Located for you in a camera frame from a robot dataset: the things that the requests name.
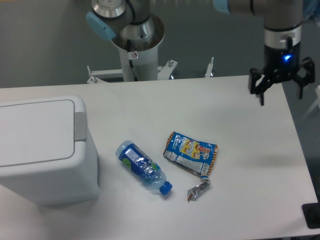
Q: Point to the blue plastic bag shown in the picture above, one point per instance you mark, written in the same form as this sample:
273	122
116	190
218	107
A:
309	7

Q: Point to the white furniture leg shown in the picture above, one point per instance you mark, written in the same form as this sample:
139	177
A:
313	110

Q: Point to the blue crumpled snack wrapper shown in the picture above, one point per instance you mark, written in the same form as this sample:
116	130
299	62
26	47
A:
197	157

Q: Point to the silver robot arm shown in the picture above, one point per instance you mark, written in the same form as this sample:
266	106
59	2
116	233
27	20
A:
282	20

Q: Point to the blue plastic water bottle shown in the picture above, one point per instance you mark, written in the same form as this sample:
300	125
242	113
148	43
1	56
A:
149	172

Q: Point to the white metal base frame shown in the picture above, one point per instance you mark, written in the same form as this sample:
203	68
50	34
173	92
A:
165	72

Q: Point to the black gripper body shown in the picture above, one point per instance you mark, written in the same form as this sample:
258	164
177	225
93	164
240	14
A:
281	60

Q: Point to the white plastic trash can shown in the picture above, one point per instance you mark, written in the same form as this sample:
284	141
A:
47	153

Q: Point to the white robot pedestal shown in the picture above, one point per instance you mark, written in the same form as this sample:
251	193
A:
138	46

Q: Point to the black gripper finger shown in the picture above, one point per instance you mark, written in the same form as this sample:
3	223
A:
259	82
304	75

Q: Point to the black table clamp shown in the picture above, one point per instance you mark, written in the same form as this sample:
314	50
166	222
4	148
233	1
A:
311	212

